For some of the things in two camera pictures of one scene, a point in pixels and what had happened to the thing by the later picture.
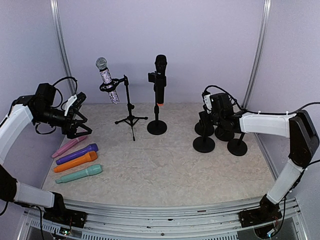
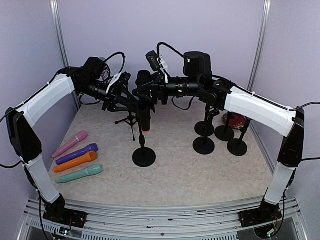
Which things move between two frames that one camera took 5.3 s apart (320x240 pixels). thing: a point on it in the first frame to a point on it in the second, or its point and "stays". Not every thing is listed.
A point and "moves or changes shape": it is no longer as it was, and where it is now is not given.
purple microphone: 93,147 stays
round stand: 237,147 stays
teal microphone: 94,169 stays
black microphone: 160,63 moves or changes shape
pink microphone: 67,146 stays
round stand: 224,133 stays
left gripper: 70,131 to 114,96
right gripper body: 204,118 to 161,80
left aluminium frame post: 56,13 stays
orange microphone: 91,156 stays
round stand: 205,129 stays
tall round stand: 156,127 to 143,157
